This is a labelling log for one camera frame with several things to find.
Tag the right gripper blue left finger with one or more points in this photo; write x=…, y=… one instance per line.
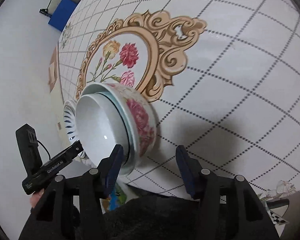
x=109, y=170

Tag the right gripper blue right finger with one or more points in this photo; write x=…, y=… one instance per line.
x=190, y=170

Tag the large white bowl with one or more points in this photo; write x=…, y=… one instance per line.
x=100, y=125

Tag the white bowl red flowers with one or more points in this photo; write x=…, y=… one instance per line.
x=140, y=119

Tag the white scalloped plate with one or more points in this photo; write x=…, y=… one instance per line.
x=82, y=156

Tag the blue leaf pattern plate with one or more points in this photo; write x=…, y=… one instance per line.
x=69, y=121

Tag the person's left hand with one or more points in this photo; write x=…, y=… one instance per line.
x=34, y=199

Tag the brown placemat with paper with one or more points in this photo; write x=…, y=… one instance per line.
x=53, y=69

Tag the checked floral tablecloth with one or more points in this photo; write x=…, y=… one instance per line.
x=227, y=85

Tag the blue folded mat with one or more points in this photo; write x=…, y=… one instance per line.
x=62, y=14

